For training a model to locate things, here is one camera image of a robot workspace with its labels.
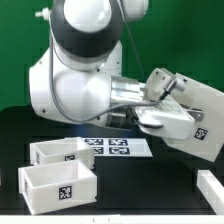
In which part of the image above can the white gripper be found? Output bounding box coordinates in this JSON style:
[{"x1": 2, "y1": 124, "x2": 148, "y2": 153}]
[{"x1": 136, "y1": 96, "x2": 195, "y2": 140}]

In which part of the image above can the white drawer tray front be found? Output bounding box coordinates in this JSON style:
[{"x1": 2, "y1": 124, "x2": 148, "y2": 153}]
[{"x1": 18, "y1": 160, "x2": 97, "y2": 215}]

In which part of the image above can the white drawer tray rear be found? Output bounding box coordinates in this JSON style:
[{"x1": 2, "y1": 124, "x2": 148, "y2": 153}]
[{"x1": 30, "y1": 137, "x2": 95, "y2": 169}]

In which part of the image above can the grey camera cable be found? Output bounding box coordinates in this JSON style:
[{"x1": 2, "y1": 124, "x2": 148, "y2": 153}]
[{"x1": 48, "y1": 33, "x2": 178, "y2": 126}]

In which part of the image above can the white drawer cabinet box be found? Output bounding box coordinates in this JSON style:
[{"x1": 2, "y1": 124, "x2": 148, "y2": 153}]
[{"x1": 164, "y1": 73, "x2": 224, "y2": 162}]

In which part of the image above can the white fiducial marker sheet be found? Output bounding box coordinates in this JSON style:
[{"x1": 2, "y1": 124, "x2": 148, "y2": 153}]
[{"x1": 84, "y1": 138, "x2": 152, "y2": 158}]

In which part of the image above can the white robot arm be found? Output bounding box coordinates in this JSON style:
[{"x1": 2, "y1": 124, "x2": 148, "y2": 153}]
[{"x1": 29, "y1": 0, "x2": 195, "y2": 140}]

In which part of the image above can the white drawer tray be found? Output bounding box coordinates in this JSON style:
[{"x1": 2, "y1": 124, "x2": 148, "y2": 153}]
[
  {"x1": 18, "y1": 160, "x2": 97, "y2": 215},
  {"x1": 30, "y1": 137, "x2": 95, "y2": 169}
]

